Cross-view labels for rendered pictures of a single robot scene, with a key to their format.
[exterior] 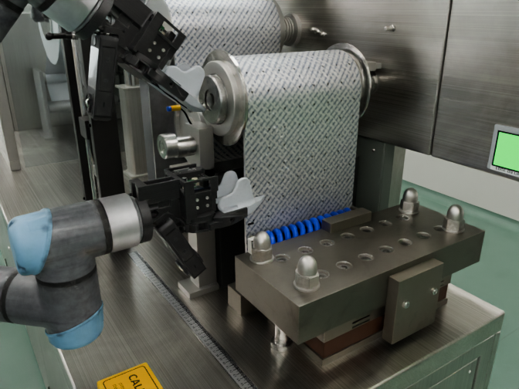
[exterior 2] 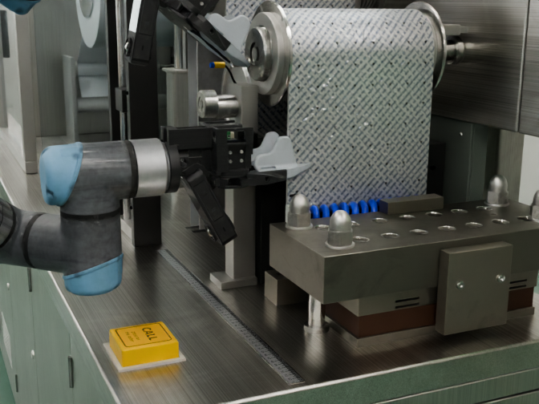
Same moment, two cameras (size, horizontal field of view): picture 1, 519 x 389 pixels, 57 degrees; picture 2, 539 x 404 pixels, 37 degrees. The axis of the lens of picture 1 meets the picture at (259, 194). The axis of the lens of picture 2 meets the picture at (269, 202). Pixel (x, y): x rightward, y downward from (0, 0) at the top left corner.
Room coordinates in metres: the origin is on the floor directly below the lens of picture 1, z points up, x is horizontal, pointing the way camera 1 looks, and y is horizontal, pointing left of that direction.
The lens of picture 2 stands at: (-0.39, -0.13, 1.32)
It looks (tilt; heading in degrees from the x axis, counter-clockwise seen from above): 14 degrees down; 10
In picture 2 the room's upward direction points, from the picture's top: straight up
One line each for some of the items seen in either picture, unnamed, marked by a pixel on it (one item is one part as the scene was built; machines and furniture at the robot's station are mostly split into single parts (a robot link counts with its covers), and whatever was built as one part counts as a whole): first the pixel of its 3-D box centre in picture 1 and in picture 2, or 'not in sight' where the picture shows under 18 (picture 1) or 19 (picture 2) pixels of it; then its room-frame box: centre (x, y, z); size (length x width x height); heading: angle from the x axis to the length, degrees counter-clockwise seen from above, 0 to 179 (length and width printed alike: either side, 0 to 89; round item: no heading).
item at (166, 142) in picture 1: (167, 146); (207, 103); (0.73, 0.15, 1.18); 0.04 x 0.02 x 0.04; 34
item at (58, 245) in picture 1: (59, 238); (87, 175); (0.55, 0.26, 1.11); 0.11 x 0.08 x 0.09; 124
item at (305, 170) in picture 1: (303, 177); (360, 149); (0.76, -0.07, 1.11); 0.23 x 0.01 x 0.18; 124
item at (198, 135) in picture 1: (193, 213); (231, 187); (0.75, 0.11, 1.05); 0.06 x 0.05 x 0.31; 124
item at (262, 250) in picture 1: (262, 245); (299, 210); (0.63, 0.00, 1.05); 0.04 x 0.04 x 0.04
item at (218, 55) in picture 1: (222, 98); (269, 54); (0.75, 0.06, 1.25); 0.15 x 0.01 x 0.15; 34
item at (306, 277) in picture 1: (306, 270); (340, 228); (0.56, -0.06, 1.05); 0.04 x 0.04 x 0.04
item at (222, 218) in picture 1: (218, 216); (254, 175); (0.65, 0.06, 1.09); 0.09 x 0.05 x 0.02; 122
